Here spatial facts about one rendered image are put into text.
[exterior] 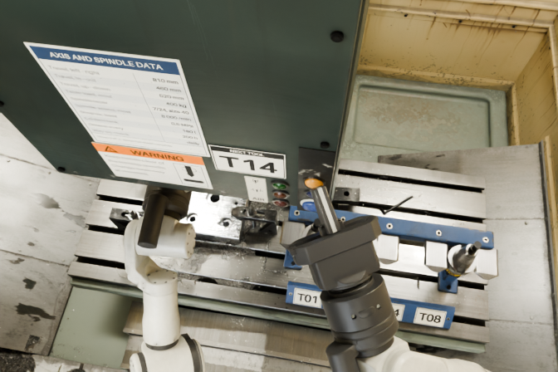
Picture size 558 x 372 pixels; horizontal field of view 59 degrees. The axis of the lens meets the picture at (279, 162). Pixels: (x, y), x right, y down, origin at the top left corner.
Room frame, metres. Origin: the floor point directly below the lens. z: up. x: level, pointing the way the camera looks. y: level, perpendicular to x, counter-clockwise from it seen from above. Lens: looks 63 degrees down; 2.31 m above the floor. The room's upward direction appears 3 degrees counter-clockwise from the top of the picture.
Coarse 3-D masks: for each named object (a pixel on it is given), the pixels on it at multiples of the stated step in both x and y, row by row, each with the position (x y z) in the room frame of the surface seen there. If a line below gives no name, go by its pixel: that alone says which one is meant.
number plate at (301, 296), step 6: (300, 288) 0.31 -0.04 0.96; (294, 294) 0.29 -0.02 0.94; (300, 294) 0.29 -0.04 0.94; (306, 294) 0.29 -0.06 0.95; (312, 294) 0.29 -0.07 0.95; (318, 294) 0.29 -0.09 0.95; (294, 300) 0.28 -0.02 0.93; (300, 300) 0.28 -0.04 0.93; (306, 300) 0.28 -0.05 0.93; (312, 300) 0.28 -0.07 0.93; (318, 300) 0.28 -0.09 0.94; (318, 306) 0.26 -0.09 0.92
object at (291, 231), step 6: (282, 222) 0.40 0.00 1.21; (288, 222) 0.40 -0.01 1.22; (294, 222) 0.40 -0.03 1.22; (300, 222) 0.40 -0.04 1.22; (282, 228) 0.39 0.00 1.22; (288, 228) 0.39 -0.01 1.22; (294, 228) 0.39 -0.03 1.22; (300, 228) 0.39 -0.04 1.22; (282, 234) 0.37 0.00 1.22; (288, 234) 0.37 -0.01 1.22; (294, 234) 0.37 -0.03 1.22; (300, 234) 0.37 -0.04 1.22; (282, 240) 0.36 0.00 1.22; (288, 240) 0.36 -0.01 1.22; (294, 240) 0.36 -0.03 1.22; (282, 246) 0.35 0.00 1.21; (288, 246) 0.35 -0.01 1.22
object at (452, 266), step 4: (452, 248) 0.31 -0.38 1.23; (456, 248) 0.31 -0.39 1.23; (448, 252) 0.31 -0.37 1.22; (452, 252) 0.30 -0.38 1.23; (448, 256) 0.30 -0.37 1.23; (452, 256) 0.30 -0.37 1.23; (448, 260) 0.29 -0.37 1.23; (452, 260) 0.29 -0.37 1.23; (476, 260) 0.28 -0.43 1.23; (448, 264) 0.28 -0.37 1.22; (452, 264) 0.28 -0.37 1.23; (472, 264) 0.28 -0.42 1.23; (476, 264) 0.28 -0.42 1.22; (448, 268) 0.28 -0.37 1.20; (452, 268) 0.27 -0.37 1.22; (456, 268) 0.27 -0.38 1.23; (460, 268) 0.27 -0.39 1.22; (464, 268) 0.27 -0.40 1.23; (468, 268) 0.27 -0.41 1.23; (472, 268) 0.27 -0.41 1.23; (464, 272) 0.26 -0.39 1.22; (468, 272) 0.26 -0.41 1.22
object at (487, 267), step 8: (480, 248) 0.31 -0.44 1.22; (488, 248) 0.31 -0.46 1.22; (480, 256) 0.30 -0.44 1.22; (488, 256) 0.29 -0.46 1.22; (496, 256) 0.29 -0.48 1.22; (480, 264) 0.28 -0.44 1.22; (488, 264) 0.28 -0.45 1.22; (496, 264) 0.28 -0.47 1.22; (480, 272) 0.26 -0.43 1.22; (488, 272) 0.26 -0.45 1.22; (496, 272) 0.26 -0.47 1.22
